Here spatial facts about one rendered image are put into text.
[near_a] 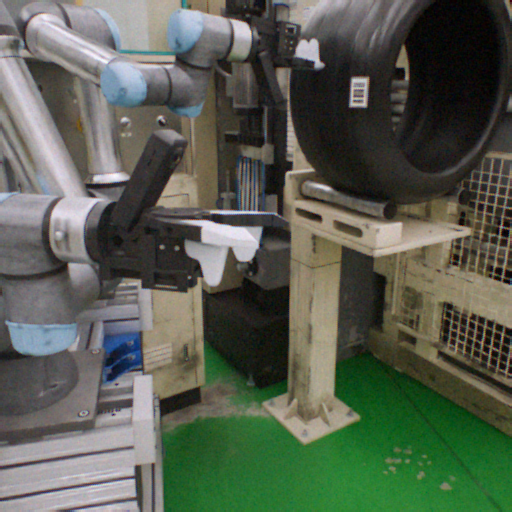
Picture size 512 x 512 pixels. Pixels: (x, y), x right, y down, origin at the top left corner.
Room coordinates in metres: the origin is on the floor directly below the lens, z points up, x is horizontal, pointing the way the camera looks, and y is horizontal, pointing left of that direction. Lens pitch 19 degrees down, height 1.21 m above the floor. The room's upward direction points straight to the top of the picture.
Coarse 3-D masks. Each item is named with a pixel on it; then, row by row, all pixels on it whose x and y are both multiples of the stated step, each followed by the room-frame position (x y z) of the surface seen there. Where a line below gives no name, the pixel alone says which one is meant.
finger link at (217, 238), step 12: (204, 228) 0.46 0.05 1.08; (216, 228) 0.45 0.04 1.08; (228, 228) 0.45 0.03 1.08; (240, 228) 0.45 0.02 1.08; (204, 240) 0.45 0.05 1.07; (216, 240) 0.45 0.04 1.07; (228, 240) 0.44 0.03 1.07; (240, 240) 0.44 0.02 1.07; (252, 240) 0.44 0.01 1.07; (192, 252) 0.48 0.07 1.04; (204, 252) 0.47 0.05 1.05; (216, 252) 0.45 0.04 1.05; (204, 264) 0.46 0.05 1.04; (216, 264) 0.45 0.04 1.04; (204, 276) 0.46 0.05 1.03; (216, 276) 0.45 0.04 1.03
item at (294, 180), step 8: (288, 176) 1.49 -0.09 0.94; (296, 176) 1.49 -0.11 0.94; (304, 176) 1.51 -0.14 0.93; (312, 176) 1.53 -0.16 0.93; (320, 176) 1.54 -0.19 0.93; (288, 184) 1.49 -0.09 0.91; (296, 184) 1.49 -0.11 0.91; (328, 184) 1.56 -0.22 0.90; (288, 192) 1.49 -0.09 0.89; (296, 192) 1.49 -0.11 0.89; (288, 200) 1.49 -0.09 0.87; (296, 200) 1.49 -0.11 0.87
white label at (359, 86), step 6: (354, 78) 1.16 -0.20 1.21; (360, 78) 1.15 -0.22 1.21; (366, 78) 1.14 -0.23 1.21; (354, 84) 1.16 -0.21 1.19; (360, 84) 1.15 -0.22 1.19; (366, 84) 1.14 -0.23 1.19; (354, 90) 1.16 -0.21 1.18; (360, 90) 1.15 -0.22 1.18; (366, 90) 1.14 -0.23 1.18; (354, 96) 1.16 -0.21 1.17; (360, 96) 1.15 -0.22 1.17; (366, 96) 1.14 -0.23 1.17; (354, 102) 1.16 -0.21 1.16; (360, 102) 1.15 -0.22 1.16; (366, 102) 1.14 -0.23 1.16
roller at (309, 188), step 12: (312, 192) 1.45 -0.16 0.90; (324, 192) 1.41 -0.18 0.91; (336, 192) 1.37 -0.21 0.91; (348, 192) 1.34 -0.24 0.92; (336, 204) 1.38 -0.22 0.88; (348, 204) 1.32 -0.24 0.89; (360, 204) 1.28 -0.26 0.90; (372, 204) 1.25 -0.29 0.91; (384, 204) 1.22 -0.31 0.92; (384, 216) 1.22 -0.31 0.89
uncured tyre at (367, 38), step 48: (336, 0) 1.31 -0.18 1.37; (384, 0) 1.20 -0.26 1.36; (432, 0) 1.23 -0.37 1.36; (480, 0) 1.32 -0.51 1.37; (336, 48) 1.22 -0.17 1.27; (384, 48) 1.17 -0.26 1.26; (432, 48) 1.63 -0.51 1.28; (480, 48) 1.52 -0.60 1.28; (336, 96) 1.19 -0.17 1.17; (384, 96) 1.17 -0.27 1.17; (432, 96) 1.64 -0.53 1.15; (480, 96) 1.52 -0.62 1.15; (336, 144) 1.22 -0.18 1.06; (384, 144) 1.18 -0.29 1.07; (432, 144) 1.57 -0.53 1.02; (480, 144) 1.36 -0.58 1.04; (384, 192) 1.24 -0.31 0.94; (432, 192) 1.28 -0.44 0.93
